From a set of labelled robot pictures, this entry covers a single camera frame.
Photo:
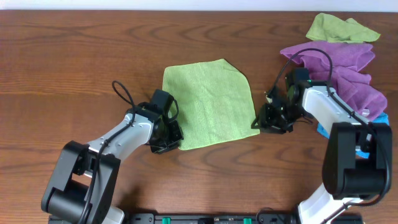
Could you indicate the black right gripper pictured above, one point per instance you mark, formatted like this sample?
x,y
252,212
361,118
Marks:
x,y
268,117

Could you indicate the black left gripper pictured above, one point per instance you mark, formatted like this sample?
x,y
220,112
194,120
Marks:
x,y
173,137

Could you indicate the olive green cloth at back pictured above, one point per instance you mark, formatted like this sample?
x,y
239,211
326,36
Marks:
x,y
332,29

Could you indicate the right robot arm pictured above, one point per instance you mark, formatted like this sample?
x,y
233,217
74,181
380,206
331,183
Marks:
x,y
357,166

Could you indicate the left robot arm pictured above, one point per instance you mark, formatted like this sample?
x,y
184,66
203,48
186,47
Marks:
x,y
82,183

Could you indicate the light green microfiber cloth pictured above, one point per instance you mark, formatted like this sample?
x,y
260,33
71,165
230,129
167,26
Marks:
x,y
214,103

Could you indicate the purple microfiber cloth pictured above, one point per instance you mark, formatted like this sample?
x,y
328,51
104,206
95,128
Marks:
x,y
348,60

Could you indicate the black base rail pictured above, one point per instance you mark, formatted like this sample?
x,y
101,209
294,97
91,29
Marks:
x,y
149,218

